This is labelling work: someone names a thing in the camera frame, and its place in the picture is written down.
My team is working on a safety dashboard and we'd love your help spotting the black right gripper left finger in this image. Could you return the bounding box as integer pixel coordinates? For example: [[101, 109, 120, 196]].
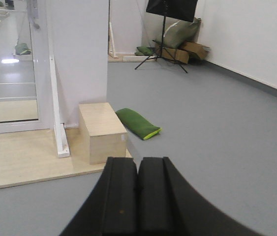
[[61, 157, 137, 236]]

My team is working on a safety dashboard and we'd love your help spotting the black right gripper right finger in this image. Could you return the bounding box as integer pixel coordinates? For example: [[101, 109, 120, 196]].
[[138, 157, 259, 236]]

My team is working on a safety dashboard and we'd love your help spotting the white framed sliding glass door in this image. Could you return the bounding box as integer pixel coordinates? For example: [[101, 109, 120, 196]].
[[0, 0, 53, 133]]

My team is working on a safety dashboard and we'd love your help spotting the grey metal door handle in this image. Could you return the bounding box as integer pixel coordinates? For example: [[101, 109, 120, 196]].
[[27, 0, 40, 30]]

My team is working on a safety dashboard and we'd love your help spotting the white wooden support brace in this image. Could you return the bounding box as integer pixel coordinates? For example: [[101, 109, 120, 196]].
[[49, 55, 70, 158]]

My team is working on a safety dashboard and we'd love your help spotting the green sandbag on floor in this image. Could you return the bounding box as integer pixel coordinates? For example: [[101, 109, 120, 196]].
[[116, 108, 162, 140]]

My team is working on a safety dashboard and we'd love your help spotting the light wooden floor platform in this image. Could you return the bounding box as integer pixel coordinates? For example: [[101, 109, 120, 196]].
[[0, 127, 133, 192]]

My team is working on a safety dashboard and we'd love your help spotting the brown cardboard box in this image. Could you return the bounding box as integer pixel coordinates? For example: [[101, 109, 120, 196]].
[[154, 41, 210, 64]]

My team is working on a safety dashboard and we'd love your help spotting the olive green large bag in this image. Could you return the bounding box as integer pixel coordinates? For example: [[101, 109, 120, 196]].
[[163, 18, 202, 49]]

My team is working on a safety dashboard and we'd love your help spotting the black music stand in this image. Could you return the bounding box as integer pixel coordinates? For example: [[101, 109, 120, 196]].
[[135, 0, 198, 70]]

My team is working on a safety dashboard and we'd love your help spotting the green sandbag by wall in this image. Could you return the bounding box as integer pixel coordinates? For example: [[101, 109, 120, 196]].
[[135, 46, 154, 56]]

